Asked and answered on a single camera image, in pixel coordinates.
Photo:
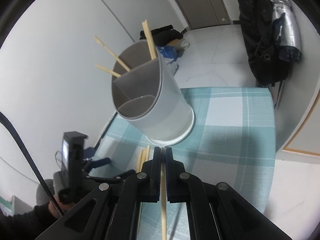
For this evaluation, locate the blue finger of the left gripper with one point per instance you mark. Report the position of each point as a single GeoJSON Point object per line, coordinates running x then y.
{"type": "Point", "coordinates": [98, 163]}

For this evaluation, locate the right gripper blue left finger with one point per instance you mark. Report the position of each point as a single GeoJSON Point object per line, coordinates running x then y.
{"type": "Point", "coordinates": [110, 210]}

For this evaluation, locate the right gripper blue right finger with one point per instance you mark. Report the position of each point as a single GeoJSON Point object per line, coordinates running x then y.
{"type": "Point", "coordinates": [215, 211]}

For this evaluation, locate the wooden chopstick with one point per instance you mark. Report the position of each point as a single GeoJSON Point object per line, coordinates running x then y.
{"type": "Point", "coordinates": [149, 38]}
{"type": "Point", "coordinates": [100, 42]}
{"type": "Point", "coordinates": [163, 196]}
{"type": "Point", "coordinates": [142, 158]}
{"type": "Point", "coordinates": [111, 72]}

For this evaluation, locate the white utensil holder cup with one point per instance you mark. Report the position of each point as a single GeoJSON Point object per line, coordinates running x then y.
{"type": "Point", "coordinates": [148, 97]}

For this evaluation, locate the teal plaid tablecloth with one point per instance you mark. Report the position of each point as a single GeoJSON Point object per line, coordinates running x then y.
{"type": "Point", "coordinates": [233, 141]}

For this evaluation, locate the blue cardboard box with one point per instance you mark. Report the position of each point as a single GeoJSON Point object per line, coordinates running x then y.
{"type": "Point", "coordinates": [168, 52]}

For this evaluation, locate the black clothes pile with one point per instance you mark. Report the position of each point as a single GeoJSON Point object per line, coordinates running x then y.
{"type": "Point", "coordinates": [164, 35]}

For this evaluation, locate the silver folded umbrella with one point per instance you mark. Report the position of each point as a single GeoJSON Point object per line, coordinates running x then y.
{"type": "Point", "coordinates": [286, 31]}

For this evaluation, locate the grey entrance door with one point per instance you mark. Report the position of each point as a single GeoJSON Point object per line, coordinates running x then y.
{"type": "Point", "coordinates": [204, 13]}

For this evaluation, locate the black hanging jacket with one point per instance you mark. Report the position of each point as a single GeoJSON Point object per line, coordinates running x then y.
{"type": "Point", "coordinates": [257, 30]}

